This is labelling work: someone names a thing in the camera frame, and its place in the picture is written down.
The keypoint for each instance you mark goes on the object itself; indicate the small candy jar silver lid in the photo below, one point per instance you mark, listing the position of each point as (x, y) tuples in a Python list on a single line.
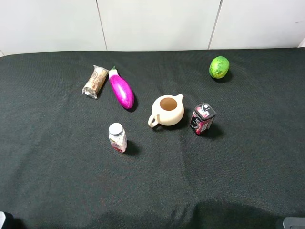
[(117, 137)]

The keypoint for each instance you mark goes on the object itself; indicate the cream ceramic teapot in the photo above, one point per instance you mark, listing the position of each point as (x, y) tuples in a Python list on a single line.
[(167, 110)]

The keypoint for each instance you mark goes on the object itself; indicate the purple toy eggplant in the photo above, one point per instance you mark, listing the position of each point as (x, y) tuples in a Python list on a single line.
[(121, 88)]

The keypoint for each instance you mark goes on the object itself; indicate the black table cloth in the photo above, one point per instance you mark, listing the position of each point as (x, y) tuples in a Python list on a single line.
[(58, 169)]

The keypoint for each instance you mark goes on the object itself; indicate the wrapped snack roll package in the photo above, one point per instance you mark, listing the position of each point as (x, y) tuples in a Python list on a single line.
[(95, 82)]

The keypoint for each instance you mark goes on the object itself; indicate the green lime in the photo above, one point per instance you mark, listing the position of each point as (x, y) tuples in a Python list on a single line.
[(219, 67)]

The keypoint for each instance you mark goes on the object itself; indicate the white black left base part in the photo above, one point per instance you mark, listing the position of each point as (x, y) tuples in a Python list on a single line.
[(6, 220)]

